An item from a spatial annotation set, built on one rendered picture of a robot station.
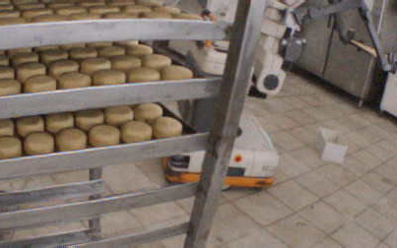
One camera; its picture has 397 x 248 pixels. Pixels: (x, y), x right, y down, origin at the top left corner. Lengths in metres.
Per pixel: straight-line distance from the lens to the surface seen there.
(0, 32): 0.47
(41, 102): 0.51
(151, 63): 0.68
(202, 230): 0.75
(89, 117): 0.67
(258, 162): 2.49
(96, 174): 1.15
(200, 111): 2.30
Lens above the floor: 1.34
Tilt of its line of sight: 24 degrees down
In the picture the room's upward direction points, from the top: 12 degrees clockwise
